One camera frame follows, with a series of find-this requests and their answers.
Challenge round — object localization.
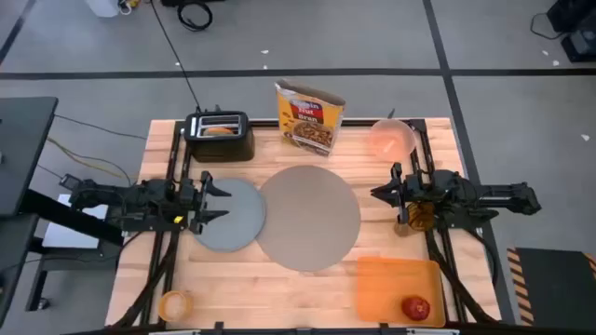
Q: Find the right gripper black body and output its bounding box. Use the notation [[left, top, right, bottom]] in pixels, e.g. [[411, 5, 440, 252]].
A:
[[393, 162, 426, 225]]

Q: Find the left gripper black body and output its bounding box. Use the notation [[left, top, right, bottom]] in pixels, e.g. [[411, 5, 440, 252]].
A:
[[180, 170, 213, 235]]

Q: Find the grey round plate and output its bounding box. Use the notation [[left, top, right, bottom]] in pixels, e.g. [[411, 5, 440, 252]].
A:
[[193, 178, 267, 254]]

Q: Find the amber faceted drinking glass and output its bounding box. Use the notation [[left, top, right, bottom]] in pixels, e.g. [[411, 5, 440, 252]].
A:
[[394, 200, 437, 237]]

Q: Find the black two-slot toaster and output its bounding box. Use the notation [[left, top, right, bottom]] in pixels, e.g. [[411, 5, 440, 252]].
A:
[[183, 110, 256, 163]]

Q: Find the translucent pink bowl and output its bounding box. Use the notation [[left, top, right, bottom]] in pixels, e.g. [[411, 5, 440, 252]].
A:
[[369, 118, 417, 163]]

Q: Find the yellow raisin bran cereal box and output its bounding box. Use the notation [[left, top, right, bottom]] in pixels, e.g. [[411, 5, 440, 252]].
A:
[[274, 79, 346, 158]]

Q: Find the red apple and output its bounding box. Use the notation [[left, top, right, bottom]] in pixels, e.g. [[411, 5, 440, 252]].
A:
[[400, 295, 431, 322]]

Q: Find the grey round placemat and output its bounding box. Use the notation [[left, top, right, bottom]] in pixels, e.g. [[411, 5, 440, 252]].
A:
[[255, 165, 362, 273]]

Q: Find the translucent orange tray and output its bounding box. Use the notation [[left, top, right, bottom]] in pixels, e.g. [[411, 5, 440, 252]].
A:
[[356, 255, 447, 328]]

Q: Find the white sheet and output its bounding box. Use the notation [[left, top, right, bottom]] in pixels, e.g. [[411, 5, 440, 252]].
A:
[[41, 194, 112, 250]]

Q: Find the black hazard-striped floor mat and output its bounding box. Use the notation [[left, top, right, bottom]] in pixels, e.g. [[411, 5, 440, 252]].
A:
[[506, 247, 596, 327]]

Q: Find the black side desk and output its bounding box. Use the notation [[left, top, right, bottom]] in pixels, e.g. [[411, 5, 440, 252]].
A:
[[0, 96, 125, 327]]

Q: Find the white container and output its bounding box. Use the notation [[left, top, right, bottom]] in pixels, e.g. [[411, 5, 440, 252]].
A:
[[85, 0, 121, 19]]

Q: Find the black floor equipment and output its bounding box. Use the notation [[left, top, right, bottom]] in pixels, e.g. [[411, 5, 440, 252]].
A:
[[530, 0, 596, 64]]

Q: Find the black metal table frame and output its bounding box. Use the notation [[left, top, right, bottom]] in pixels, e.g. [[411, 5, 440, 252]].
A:
[[111, 118, 502, 335]]

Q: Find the thin black floor cable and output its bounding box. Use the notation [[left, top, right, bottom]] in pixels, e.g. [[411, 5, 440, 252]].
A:
[[53, 114, 148, 141]]

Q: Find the yellow floor cable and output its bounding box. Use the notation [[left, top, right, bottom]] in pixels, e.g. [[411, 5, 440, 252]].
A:
[[46, 137, 134, 183]]

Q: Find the black toaster power cable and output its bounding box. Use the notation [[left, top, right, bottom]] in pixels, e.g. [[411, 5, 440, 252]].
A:
[[149, 0, 204, 114]]

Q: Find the coiled black cable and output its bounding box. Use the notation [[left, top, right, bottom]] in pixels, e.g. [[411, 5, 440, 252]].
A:
[[175, 0, 214, 33]]

